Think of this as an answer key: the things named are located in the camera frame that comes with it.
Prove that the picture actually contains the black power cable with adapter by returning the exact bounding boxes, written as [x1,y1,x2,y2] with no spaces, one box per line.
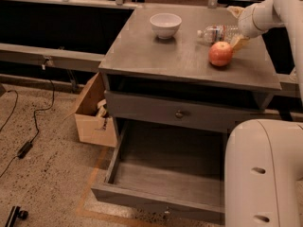
[0,79,56,179]

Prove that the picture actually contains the grey wooden cabinet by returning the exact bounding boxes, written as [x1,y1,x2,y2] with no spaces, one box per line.
[99,6,281,143]

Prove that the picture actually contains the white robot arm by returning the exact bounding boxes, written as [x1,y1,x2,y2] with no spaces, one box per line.
[224,0,303,227]

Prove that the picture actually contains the open grey bottom drawer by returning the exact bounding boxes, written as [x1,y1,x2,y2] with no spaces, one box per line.
[92,121,224,225]

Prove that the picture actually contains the red apple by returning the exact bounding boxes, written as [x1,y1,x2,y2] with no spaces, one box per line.
[208,42,233,67]

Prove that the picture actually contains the white ceramic bowl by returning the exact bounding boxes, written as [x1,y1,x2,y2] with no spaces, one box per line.
[150,13,182,39]

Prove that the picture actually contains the black clamp on floor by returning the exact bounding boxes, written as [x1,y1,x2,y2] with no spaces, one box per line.
[5,206,28,227]

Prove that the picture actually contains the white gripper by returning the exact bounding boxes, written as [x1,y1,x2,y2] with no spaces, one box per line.
[226,5,261,51]

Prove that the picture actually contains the cardboard box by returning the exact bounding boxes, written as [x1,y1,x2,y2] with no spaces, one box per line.
[66,73,117,148]

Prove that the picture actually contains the closed grey drawer with knob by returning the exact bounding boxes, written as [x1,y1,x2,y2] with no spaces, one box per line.
[105,91,264,132]

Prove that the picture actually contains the clear plastic water bottle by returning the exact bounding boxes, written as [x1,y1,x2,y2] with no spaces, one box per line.
[197,25,241,44]

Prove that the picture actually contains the grey metal rail frame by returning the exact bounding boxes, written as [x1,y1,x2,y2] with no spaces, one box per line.
[0,0,301,99]

